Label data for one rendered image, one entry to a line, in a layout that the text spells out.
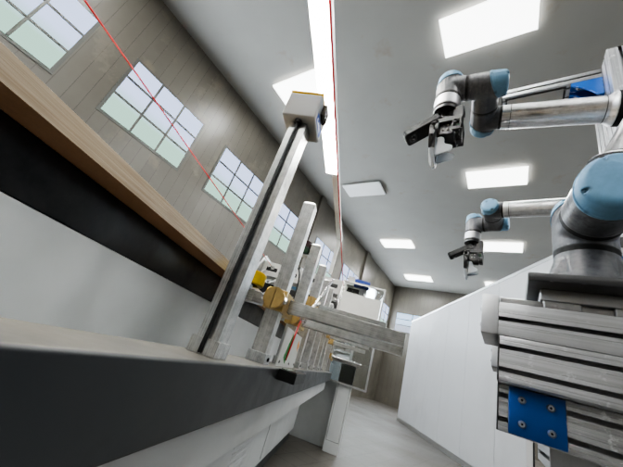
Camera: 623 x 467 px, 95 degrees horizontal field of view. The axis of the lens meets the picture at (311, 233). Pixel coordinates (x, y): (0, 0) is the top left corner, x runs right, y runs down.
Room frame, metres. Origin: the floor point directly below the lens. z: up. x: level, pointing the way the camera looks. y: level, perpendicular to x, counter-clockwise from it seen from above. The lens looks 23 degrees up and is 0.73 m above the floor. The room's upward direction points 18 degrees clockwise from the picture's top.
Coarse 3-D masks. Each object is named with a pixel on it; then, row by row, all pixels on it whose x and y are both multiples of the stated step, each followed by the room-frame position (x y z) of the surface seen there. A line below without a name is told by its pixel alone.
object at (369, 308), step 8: (344, 296) 3.41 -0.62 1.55; (352, 296) 3.38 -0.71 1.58; (360, 296) 3.36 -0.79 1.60; (344, 304) 3.40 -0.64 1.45; (352, 304) 3.38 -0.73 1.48; (360, 304) 3.36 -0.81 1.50; (368, 304) 3.33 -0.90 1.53; (376, 304) 3.31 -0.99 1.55; (352, 312) 3.37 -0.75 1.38; (360, 312) 3.35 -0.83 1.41; (368, 312) 3.33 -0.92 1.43; (376, 312) 3.31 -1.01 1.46; (376, 320) 3.30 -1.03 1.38
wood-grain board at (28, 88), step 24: (0, 48) 0.20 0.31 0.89; (0, 72) 0.21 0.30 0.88; (24, 72) 0.22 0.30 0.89; (0, 96) 0.24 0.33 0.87; (24, 96) 0.23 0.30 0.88; (48, 96) 0.25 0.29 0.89; (24, 120) 0.27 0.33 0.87; (48, 120) 0.26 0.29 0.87; (72, 120) 0.27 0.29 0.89; (48, 144) 0.31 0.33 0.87; (72, 144) 0.29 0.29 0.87; (96, 144) 0.31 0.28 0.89; (96, 168) 0.34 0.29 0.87; (120, 168) 0.35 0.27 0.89; (120, 192) 0.40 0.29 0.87; (144, 192) 0.40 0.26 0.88; (144, 216) 0.48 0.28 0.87; (168, 216) 0.46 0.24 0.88; (192, 240) 0.55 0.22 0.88; (216, 264) 0.68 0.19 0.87
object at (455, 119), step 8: (440, 104) 0.59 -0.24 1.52; (448, 104) 0.58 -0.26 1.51; (440, 112) 0.60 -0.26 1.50; (448, 112) 0.59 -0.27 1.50; (456, 112) 0.57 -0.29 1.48; (464, 112) 0.58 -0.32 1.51; (440, 120) 0.58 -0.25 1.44; (448, 120) 0.57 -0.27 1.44; (456, 120) 0.57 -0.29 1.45; (440, 128) 0.59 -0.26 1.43; (448, 128) 0.58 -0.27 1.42; (456, 128) 0.56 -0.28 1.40; (440, 136) 0.60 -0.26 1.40; (448, 136) 0.59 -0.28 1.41; (456, 136) 0.58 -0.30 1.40; (456, 144) 0.60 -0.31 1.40
